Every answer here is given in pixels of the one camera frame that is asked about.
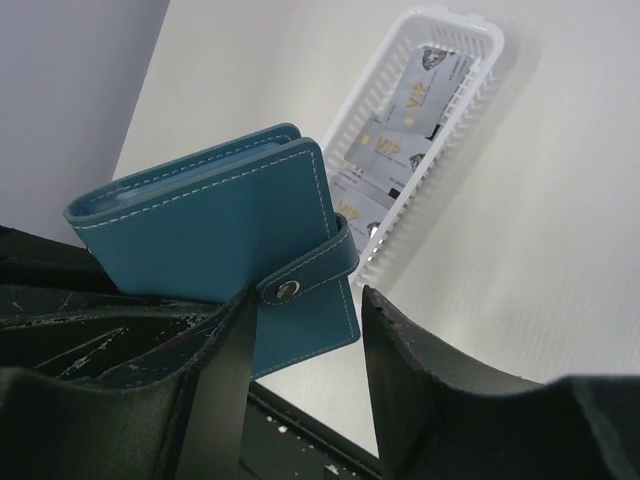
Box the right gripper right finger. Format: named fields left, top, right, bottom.
left=362, top=287, right=639, bottom=479

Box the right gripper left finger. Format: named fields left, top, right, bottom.
left=1, top=289, right=257, bottom=479

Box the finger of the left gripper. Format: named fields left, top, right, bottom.
left=1, top=227, right=230, bottom=380

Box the blue leather card holder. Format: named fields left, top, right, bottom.
left=64, top=123, right=360, bottom=378

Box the white plastic basket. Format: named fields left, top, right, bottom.
left=323, top=7, right=505, bottom=285

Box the silver VIP card top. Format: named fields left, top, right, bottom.
left=381, top=46, right=473, bottom=137

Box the silver vip card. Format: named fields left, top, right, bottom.
left=329, top=172, right=400, bottom=252
left=344, top=117, right=432, bottom=191
left=381, top=46, right=473, bottom=137

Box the silver VIP card bottom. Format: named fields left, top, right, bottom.
left=329, top=172, right=400, bottom=252

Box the silver VIP card middle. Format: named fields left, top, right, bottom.
left=344, top=117, right=432, bottom=191

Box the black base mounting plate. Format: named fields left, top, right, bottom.
left=237, top=382, right=382, bottom=480

